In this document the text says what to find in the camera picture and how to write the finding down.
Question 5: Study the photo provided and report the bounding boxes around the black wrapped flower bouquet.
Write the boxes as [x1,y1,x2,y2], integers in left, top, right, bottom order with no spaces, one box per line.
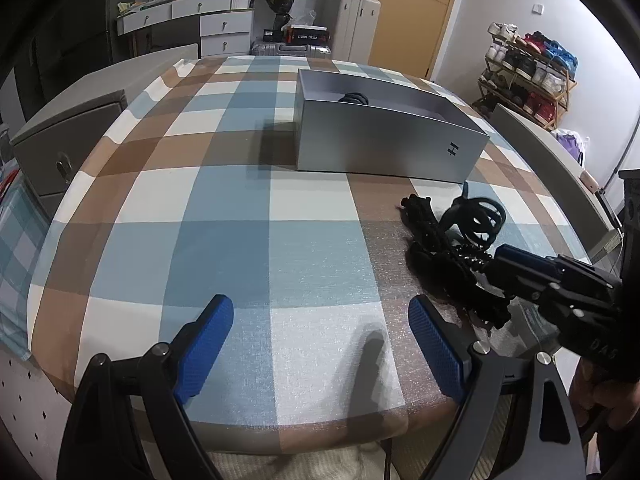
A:
[256,0,297,31]

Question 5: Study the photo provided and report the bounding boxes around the blue checked cloth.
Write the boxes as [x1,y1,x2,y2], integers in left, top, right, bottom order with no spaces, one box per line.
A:
[0,167,51,361]

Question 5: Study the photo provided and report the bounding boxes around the wooden door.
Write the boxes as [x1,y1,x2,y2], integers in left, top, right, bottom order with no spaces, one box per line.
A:
[370,0,463,78]

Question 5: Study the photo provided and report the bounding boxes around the black beaded bracelet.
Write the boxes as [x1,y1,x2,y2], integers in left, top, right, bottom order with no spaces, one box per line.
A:
[450,242,513,328]

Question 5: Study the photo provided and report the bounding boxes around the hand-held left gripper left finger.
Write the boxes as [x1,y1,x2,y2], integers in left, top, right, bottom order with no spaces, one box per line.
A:
[57,294,235,480]

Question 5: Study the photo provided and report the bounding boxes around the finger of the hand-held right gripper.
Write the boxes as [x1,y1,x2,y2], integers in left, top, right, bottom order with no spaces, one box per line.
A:
[480,261,616,331]
[492,244,618,288]

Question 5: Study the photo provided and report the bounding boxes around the cream fabric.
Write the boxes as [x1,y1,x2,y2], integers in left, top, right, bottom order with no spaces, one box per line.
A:
[205,442,401,480]

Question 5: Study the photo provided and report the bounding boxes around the silver cardboard box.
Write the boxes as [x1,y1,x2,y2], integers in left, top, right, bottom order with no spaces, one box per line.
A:
[294,68,491,184]

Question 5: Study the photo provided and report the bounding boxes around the rows of assorted shoes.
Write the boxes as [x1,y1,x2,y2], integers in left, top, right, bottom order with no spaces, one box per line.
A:
[485,22,578,121]

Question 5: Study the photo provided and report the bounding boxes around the purple bag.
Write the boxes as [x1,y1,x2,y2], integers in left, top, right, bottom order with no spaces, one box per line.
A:
[552,130,586,166]

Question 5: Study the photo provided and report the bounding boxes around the white desk with drawers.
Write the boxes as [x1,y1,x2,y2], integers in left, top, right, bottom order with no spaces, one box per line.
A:
[116,0,255,58]

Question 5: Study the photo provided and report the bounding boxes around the grey cabinet with handle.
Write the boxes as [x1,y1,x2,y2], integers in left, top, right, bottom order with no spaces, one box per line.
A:
[10,42,201,216]

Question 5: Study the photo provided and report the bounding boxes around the white pegboard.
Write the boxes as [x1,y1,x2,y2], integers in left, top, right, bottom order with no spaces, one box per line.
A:
[0,345,76,480]

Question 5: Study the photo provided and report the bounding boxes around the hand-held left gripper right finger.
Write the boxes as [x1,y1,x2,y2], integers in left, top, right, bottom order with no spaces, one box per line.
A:
[407,295,586,480]

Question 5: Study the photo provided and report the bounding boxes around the black spiral hair tie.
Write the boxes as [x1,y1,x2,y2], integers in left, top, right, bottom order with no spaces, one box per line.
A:
[440,195,507,248]

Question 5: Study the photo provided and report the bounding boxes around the black box with red ribbon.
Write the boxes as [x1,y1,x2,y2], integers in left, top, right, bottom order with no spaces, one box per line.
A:
[285,27,332,46]

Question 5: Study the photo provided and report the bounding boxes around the silver suitcase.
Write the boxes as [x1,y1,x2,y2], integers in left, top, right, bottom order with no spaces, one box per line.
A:
[250,37,333,58]

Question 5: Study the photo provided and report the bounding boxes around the person's right hand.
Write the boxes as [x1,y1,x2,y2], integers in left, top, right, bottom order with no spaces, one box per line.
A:
[570,362,640,433]

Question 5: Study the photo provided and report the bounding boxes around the wooden shoe rack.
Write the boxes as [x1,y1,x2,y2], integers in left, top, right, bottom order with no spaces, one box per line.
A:
[472,30,577,133]

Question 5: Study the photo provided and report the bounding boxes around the checked tablecloth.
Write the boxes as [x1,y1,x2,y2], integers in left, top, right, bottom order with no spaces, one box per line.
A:
[27,55,621,456]

